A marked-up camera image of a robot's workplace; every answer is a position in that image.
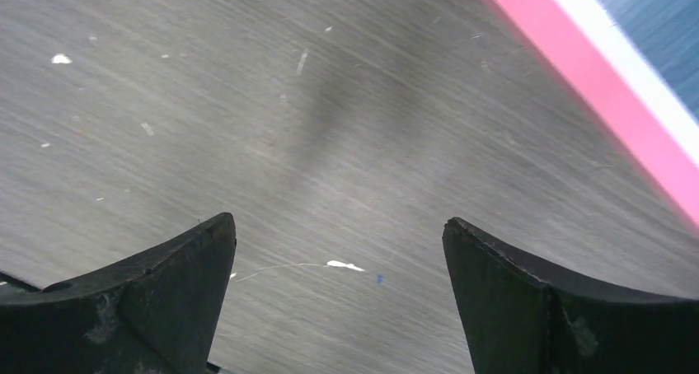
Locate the pink photo frame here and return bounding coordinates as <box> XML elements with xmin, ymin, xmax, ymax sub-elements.
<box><xmin>482</xmin><ymin>0</ymin><xmax>698</xmax><ymax>229</ymax></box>

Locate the landscape photo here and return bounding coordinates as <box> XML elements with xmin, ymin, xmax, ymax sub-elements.
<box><xmin>599</xmin><ymin>0</ymin><xmax>698</xmax><ymax>116</ymax></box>

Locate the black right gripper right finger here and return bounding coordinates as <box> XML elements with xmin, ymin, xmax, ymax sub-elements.
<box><xmin>442</xmin><ymin>217</ymin><xmax>698</xmax><ymax>374</ymax></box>

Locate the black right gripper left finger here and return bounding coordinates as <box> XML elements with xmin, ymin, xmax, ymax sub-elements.
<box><xmin>1</xmin><ymin>213</ymin><xmax>236</xmax><ymax>373</ymax></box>

